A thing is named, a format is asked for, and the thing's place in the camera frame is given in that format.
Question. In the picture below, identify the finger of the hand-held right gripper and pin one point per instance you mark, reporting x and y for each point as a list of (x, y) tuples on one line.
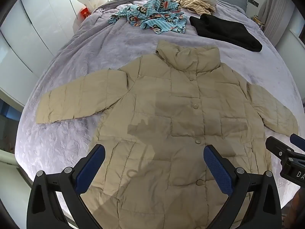
[(277, 146), (297, 141)]

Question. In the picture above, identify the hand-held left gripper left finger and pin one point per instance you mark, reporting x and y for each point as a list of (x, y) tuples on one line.
[(91, 162)]

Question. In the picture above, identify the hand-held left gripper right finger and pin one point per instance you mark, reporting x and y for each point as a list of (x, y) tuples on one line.
[(218, 169)]

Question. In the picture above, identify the beige puffer jacket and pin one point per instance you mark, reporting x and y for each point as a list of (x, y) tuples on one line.
[(166, 114)]

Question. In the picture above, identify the person's right forearm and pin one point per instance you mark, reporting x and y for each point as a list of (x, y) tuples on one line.
[(295, 198)]

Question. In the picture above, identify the lavender bed blanket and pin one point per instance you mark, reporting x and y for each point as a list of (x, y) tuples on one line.
[(95, 47)]

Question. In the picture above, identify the grey curtain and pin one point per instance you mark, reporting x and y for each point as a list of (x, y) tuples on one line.
[(277, 16)]

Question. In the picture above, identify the black folded garment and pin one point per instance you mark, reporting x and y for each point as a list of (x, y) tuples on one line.
[(224, 32)]

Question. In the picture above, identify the white wardrobe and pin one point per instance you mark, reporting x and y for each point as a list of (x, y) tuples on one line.
[(35, 33)]

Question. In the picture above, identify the red box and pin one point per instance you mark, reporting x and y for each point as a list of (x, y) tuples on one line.
[(85, 13)]

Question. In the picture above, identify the blue monkey print garment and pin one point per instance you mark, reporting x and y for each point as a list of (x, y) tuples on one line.
[(152, 13)]

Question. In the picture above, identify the cream striped garment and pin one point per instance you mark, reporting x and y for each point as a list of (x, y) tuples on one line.
[(190, 2)]

